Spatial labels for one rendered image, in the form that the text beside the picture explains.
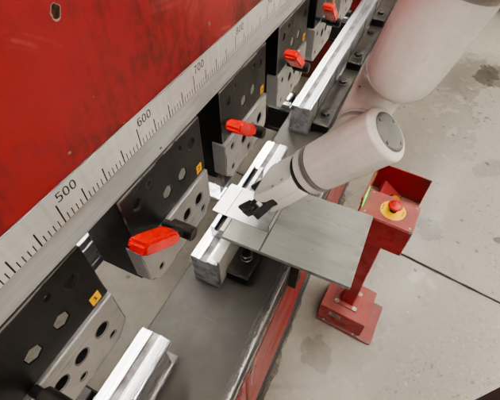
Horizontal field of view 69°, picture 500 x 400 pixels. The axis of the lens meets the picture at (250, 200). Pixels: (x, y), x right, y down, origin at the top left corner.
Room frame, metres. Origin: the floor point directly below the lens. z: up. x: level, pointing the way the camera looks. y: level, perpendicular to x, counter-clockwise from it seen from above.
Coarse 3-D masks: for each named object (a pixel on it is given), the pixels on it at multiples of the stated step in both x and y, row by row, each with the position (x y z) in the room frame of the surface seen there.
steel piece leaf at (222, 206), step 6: (234, 186) 0.55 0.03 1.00; (228, 192) 0.53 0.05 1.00; (234, 192) 0.53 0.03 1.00; (222, 198) 0.52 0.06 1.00; (228, 198) 0.52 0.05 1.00; (234, 198) 0.52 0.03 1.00; (222, 204) 0.50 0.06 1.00; (228, 204) 0.50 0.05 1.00; (216, 210) 0.48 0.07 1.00; (222, 210) 0.48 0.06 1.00
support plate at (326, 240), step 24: (288, 216) 0.47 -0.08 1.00; (312, 216) 0.47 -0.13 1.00; (336, 216) 0.47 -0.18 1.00; (360, 216) 0.47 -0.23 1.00; (240, 240) 0.41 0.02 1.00; (288, 240) 0.41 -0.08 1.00; (312, 240) 0.41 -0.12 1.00; (336, 240) 0.41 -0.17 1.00; (360, 240) 0.41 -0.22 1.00; (288, 264) 0.36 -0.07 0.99; (312, 264) 0.35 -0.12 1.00; (336, 264) 0.35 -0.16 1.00
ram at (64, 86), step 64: (0, 0) 0.21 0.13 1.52; (64, 0) 0.24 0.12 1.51; (128, 0) 0.29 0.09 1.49; (192, 0) 0.37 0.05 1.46; (256, 0) 0.51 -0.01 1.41; (0, 64) 0.19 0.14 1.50; (64, 64) 0.23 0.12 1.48; (128, 64) 0.28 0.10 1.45; (192, 64) 0.36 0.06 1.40; (0, 128) 0.17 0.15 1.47; (64, 128) 0.21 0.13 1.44; (0, 192) 0.15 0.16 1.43; (64, 256) 0.16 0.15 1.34; (0, 320) 0.11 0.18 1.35
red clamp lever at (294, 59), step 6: (288, 48) 0.57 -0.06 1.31; (288, 54) 0.55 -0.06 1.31; (294, 54) 0.55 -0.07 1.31; (300, 54) 0.57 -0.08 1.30; (288, 60) 0.56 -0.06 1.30; (294, 60) 0.55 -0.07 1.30; (300, 60) 0.57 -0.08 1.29; (288, 66) 0.62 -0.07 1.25; (294, 66) 0.58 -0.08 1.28; (300, 66) 0.58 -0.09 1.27; (306, 66) 0.60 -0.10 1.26; (306, 72) 0.60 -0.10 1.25
